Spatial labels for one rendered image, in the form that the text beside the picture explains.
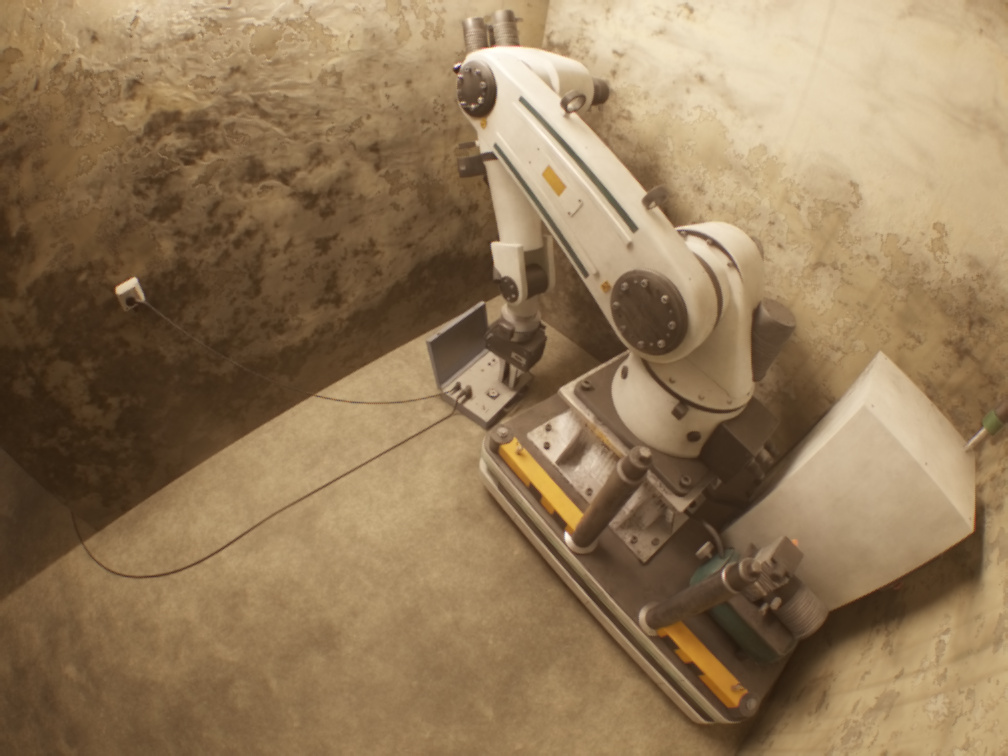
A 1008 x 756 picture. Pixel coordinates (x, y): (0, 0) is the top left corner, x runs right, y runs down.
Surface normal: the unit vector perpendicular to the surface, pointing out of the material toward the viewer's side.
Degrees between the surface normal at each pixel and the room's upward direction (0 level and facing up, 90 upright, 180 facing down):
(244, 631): 0
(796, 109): 90
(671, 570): 0
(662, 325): 90
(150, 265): 90
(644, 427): 70
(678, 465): 0
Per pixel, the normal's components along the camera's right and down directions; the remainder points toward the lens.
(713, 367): -0.70, 0.22
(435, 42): 0.70, 0.58
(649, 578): 0.12, -0.67
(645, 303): -0.76, 0.42
